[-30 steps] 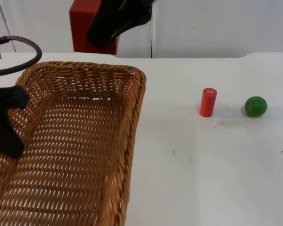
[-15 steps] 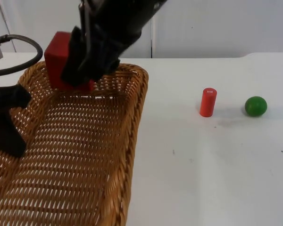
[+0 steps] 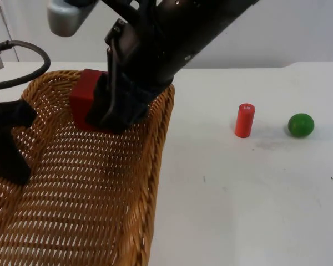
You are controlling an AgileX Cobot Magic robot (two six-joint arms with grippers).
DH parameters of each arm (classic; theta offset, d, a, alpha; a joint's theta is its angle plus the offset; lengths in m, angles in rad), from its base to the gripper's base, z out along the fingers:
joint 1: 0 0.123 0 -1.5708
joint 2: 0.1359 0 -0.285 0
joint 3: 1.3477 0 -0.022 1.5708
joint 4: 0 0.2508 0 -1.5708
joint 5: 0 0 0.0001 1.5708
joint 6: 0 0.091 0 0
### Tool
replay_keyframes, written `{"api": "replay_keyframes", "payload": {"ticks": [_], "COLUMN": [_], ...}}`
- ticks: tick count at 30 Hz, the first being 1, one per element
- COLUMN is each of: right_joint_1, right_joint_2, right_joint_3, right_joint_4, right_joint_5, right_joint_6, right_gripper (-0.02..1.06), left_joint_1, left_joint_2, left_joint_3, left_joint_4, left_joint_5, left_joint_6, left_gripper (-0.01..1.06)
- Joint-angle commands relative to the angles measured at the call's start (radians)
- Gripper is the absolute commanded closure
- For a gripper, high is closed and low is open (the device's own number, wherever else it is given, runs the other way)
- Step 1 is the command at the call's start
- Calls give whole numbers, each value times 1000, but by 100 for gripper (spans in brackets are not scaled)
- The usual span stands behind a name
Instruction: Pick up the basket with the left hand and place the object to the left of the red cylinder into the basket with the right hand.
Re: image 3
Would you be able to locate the red cube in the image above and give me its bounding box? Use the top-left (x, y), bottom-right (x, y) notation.
top-left (70, 68), bottom-right (123, 135)

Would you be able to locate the red cylinder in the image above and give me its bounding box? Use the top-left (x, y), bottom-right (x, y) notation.
top-left (234, 103), bottom-right (256, 139)

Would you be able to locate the green ball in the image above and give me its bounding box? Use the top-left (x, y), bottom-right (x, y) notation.
top-left (287, 112), bottom-right (315, 138)

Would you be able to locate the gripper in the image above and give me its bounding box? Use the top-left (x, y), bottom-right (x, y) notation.
top-left (0, 99), bottom-right (37, 186)
top-left (85, 18), bottom-right (190, 135)

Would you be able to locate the pale brown wicker basket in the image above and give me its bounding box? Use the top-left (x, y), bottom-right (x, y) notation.
top-left (0, 69), bottom-right (175, 266)

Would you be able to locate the black cable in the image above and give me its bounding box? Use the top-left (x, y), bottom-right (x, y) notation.
top-left (0, 40), bottom-right (51, 91)

